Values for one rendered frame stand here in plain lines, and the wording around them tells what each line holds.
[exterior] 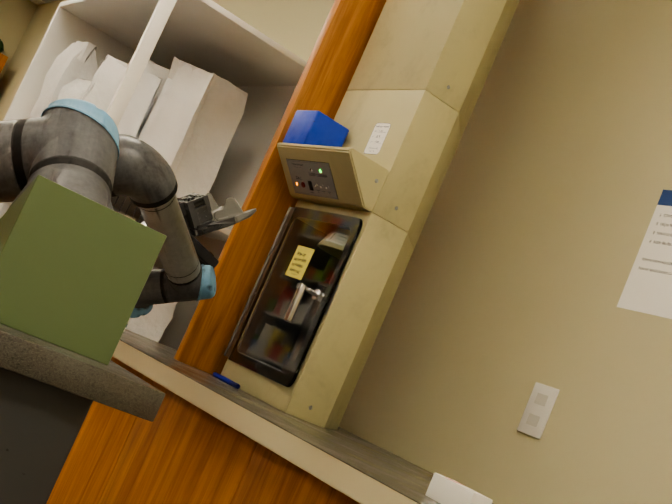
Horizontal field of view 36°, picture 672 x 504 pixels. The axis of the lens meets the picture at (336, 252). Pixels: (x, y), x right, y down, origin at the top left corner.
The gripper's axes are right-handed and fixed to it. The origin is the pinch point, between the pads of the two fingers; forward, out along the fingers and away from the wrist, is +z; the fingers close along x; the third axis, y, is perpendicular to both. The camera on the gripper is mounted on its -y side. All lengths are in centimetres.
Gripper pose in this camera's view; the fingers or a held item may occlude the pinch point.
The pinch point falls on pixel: (242, 210)
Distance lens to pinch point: 233.9
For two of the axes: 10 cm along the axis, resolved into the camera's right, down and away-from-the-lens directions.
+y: -2.5, -9.2, -3.0
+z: 8.0, -3.6, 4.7
